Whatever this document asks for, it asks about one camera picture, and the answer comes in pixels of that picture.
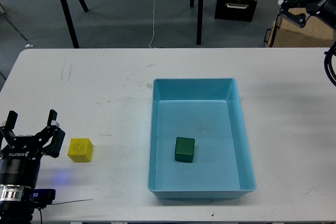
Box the white cord on floor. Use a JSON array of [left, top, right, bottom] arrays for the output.
[[148, 0, 158, 49]]

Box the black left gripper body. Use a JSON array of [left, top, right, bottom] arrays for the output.
[[1, 134, 42, 189]]

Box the light blue plastic bin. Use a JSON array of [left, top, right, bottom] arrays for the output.
[[148, 78, 256, 199]]

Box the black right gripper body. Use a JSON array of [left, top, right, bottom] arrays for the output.
[[306, 0, 335, 29]]

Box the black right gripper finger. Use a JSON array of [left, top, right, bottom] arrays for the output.
[[278, 0, 308, 8], [278, 7, 319, 27]]

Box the wooden plywood box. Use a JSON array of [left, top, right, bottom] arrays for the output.
[[264, 15, 334, 48]]

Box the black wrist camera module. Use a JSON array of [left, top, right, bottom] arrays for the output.
[[22, 189, 56, 208]]

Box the thin black cable on table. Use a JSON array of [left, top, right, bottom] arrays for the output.
[[52, 198, 93, 206]]

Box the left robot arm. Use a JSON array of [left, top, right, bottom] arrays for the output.
[[1, 110, 65, 223]]

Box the black crate with handle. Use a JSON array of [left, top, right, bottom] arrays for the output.
[[214, 0, 258, 22]]

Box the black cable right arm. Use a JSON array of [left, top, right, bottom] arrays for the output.
[[323, 45, 336, 87]]

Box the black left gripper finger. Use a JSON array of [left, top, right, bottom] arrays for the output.
[[34, 109, 65, 158], [1, 111, 18, 149]]

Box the black table leg far left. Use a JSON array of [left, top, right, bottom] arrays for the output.
[[60, 0, 79, 48]]

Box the dark green cube block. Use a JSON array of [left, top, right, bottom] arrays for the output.
[[174, 137, 195, 163]]

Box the black table leg centre front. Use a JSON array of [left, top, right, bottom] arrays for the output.
[[196, 0, 204, 46]]

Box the yellow cube block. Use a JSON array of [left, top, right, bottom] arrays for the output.
[[67, 138, 93, 163]]

